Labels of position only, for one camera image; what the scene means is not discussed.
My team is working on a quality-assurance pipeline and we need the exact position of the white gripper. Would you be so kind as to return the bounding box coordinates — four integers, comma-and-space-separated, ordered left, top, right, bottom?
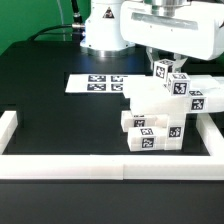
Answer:
120, 1, 224, 73

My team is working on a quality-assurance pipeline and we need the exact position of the white tagged cube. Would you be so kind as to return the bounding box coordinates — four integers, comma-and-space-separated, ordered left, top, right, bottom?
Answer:
153, 59, 174, 82
166, 73, 190, 96

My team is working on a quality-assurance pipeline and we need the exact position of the white chair seat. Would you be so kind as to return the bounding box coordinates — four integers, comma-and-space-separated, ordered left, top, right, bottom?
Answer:
127, 81, 191, 151

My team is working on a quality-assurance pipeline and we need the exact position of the white chair back frame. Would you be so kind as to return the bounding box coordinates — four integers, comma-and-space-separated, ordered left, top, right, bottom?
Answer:
123, 73, 224, 115

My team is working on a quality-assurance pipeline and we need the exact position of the white U-shaped fence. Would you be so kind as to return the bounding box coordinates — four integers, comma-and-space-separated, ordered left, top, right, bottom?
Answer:
0, 111, 224, 180

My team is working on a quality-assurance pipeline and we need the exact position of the white marker base plate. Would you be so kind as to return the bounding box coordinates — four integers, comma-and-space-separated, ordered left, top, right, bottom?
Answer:
65, 73, 148, 94

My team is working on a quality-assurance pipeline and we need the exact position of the black cable with connector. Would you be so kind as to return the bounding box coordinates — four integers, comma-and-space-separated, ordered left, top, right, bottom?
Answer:
27, 0, 86, 42

